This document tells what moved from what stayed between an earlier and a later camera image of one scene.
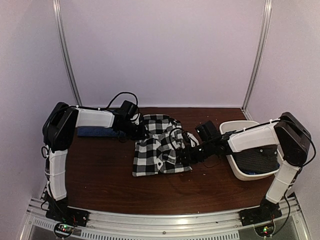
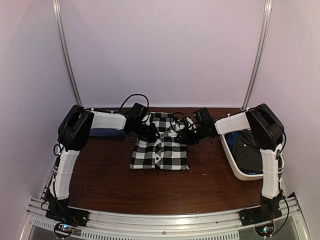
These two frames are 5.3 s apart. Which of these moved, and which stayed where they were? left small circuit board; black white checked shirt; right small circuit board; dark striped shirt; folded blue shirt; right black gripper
Moved: right black gripper; black white checked shirt
Stayed: folded blue shirt; right small circuit board; left small circuit board; dark striped shirt
